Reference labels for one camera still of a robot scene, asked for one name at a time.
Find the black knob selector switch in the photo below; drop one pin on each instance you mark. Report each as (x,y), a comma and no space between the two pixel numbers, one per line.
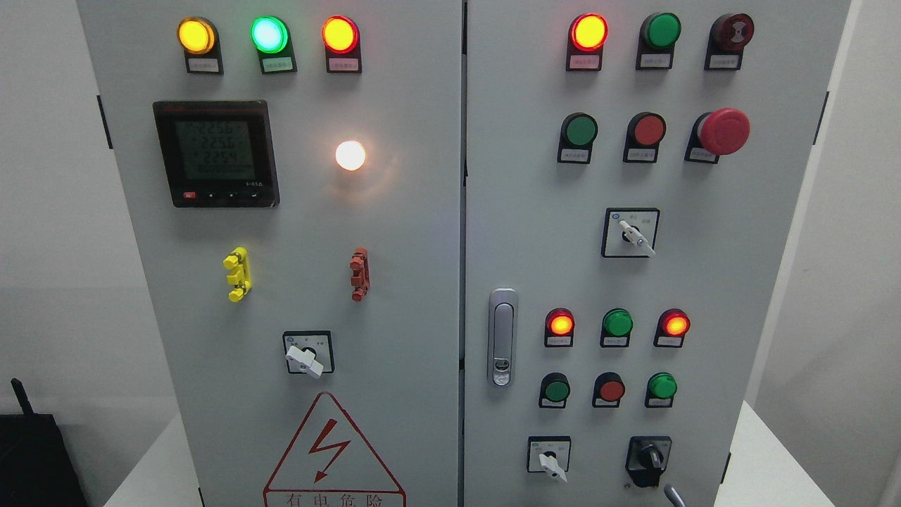
(647,458)

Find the red terminal connector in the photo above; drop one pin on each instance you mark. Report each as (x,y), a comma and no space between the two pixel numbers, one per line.
(360,274)

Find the red indicator light lower left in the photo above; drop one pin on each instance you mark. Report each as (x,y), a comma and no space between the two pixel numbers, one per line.
(559,328)

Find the red indicator light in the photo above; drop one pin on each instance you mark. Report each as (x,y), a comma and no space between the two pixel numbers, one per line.
(559,328)
(672,327)

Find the white glowing indicator light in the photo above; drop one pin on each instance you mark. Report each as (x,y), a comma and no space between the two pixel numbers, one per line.
(350,155)

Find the green push button lower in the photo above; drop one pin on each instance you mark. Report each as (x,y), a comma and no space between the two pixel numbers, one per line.
(554,391)

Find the green push button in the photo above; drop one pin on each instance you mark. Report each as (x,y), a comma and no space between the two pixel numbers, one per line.
(577,133)
(554,391)

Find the green push button upper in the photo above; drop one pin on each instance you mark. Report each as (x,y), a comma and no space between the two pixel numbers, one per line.
(577,133)

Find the grey cabinet left door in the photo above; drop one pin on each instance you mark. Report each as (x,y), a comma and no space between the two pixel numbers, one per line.
(396,354)

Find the grey cabinet door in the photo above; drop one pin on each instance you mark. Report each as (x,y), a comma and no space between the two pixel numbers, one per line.
(396,354)
(536,226)

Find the green indicator light lower middle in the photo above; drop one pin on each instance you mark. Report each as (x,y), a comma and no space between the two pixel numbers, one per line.
(617,325)

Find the grey cabinet right door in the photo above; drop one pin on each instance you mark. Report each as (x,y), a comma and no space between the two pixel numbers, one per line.
(536,226)

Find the red push button lower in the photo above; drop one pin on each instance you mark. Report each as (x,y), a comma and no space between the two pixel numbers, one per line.
(608,391)

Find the red push button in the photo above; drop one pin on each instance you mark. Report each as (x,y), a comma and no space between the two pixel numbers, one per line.
(643,136)
(608,391)

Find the yellow terminal connector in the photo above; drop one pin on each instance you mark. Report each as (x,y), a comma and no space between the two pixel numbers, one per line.
(239,273)

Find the red push button upper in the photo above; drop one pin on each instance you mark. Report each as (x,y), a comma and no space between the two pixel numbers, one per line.
(643,136)

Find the red indicator light lower right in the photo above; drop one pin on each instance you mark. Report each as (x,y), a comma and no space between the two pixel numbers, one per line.
(672,327)

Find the red lightning warning sticker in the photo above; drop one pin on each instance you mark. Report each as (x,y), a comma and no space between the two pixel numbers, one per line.
(329,462)

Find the red-ringed orange indicator light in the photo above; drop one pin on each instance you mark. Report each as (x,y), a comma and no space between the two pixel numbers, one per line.
(341,38)

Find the green indicator button lower right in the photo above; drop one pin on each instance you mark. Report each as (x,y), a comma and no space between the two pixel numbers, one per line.
(660,391)

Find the black digital power meter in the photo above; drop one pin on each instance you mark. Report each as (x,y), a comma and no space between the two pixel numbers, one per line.
(218,154)

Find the red lit indicator top right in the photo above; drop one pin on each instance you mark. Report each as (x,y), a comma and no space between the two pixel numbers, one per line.
(585,43)

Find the green lit indicator light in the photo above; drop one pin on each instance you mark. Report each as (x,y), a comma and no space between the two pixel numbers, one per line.
(272,40)

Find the red emergency stop mushroom button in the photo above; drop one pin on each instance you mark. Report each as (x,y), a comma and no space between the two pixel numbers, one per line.
(717,133)

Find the green indicator light top right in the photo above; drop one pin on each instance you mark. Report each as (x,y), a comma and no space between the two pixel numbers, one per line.
(658,35)

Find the yellow indicator light top left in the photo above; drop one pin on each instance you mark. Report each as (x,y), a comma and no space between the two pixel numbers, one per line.
(201,46)

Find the dark red buzzer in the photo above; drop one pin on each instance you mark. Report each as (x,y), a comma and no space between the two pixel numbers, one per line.
(729,34)

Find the black device with antenna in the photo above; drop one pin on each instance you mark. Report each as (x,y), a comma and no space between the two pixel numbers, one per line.
(36,469)

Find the silver door latch handle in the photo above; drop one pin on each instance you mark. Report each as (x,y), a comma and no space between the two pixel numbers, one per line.
(501,334)

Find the white-handled selector switch left door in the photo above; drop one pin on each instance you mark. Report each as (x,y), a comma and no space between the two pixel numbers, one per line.
(308,352)

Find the white-handled selector switch upper right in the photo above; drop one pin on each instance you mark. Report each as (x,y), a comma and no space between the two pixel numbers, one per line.
(630,232)

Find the white-handled selector switch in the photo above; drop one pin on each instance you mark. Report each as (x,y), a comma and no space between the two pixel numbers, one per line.
(630,232)
(549,455)

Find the white-handled selector switch bottom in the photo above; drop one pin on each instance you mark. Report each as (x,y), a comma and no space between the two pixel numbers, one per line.
(549,455)

